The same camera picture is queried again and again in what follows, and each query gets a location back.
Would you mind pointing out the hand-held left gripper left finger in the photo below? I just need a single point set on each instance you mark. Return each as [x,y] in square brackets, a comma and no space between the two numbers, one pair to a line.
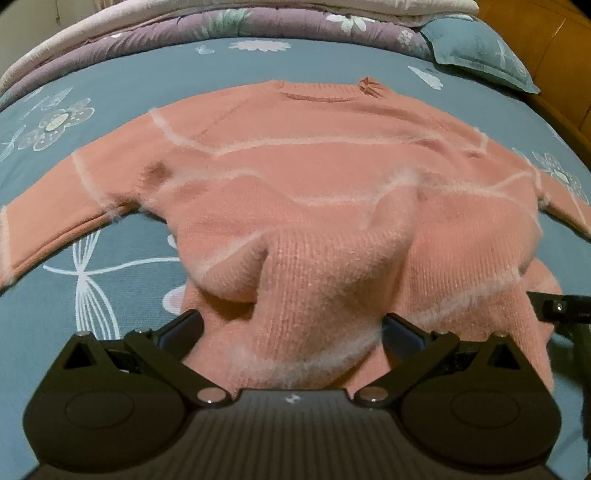
[178,334]

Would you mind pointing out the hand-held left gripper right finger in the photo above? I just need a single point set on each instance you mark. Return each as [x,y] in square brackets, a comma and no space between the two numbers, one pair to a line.
[401,339]

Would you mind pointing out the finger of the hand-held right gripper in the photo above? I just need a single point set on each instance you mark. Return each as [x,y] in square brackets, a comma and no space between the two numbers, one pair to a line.
[558,308]

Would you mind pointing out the pink striped knit sweater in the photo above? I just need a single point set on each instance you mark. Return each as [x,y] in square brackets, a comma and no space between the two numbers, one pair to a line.
[300,184]

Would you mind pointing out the blue floral bed sheet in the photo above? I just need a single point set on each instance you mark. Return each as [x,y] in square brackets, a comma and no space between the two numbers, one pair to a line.
[115,87]

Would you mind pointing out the wooden headboard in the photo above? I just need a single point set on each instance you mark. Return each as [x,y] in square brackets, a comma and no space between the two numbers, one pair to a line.
[545,41]

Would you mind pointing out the blue floral pillow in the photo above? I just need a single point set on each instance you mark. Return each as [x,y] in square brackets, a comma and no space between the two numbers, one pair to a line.
[475,46]

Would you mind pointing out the purple floral quilt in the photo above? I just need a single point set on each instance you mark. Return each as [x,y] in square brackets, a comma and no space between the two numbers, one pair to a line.
[207,27]

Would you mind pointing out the pale pink floral quilt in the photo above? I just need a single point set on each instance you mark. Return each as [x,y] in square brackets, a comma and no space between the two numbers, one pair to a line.
[392,4]

